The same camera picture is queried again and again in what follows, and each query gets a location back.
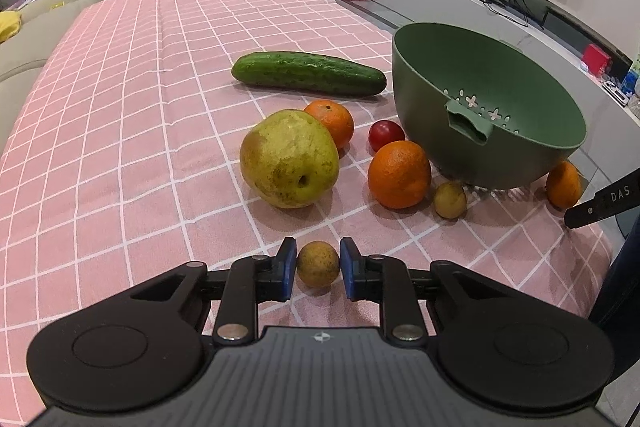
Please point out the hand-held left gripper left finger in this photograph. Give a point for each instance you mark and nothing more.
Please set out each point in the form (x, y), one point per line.
(287, 271)

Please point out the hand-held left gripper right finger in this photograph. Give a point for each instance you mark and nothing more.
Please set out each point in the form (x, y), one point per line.
(350, 273)

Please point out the small round yellow-brown fruit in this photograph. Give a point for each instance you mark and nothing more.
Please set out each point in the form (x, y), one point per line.
(450, 201)
(318, 264)

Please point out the person's dark blue pants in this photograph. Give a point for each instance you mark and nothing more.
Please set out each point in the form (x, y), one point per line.
(620, 277)

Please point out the large orange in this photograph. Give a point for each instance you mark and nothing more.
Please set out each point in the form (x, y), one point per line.
(399, 174)

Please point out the large green-yellow pear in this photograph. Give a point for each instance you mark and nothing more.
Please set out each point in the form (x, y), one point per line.
(287, 157)

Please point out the red box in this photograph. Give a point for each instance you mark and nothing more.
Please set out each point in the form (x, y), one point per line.
(596, 62)

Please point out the red plum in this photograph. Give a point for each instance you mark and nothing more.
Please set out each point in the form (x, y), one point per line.
(386, 133)

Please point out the small orange mandarin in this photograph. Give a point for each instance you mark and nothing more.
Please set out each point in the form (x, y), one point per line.
(332, 119)

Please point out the green colander bowl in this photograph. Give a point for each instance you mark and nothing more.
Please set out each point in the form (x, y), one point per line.
(425, 107)

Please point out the green cucumber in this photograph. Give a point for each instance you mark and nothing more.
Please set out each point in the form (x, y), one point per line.
(305, 72)

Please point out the pink checked tablecloth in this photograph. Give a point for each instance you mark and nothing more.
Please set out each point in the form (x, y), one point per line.
(125, 107)

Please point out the beige sofa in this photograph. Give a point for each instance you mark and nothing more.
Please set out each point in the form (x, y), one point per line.
(30, 52)

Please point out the yellow cushion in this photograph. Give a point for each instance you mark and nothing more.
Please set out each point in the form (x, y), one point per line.
(9, 26)

